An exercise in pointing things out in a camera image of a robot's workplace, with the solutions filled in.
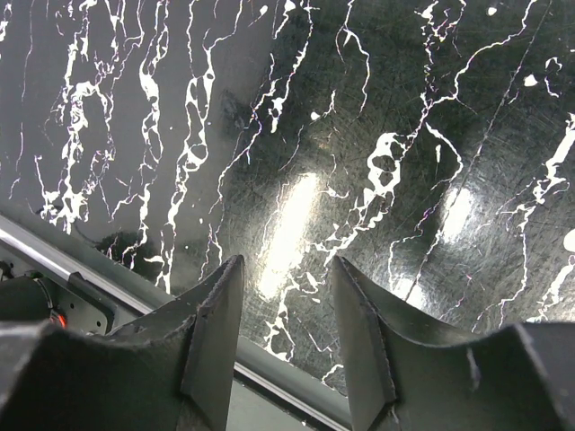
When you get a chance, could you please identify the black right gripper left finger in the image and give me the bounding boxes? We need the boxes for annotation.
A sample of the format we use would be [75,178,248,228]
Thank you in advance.
[1,256,244,430]

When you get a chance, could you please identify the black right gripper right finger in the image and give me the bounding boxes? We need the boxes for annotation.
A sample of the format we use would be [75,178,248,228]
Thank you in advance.
[331,257,574,430]

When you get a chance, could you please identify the right arm base motor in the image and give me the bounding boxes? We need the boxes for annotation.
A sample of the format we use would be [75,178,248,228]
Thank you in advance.
[1,260,117,335]

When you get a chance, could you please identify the aluminium table edge rail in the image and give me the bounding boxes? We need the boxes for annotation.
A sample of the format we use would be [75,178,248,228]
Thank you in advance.
[1,208,351,430]

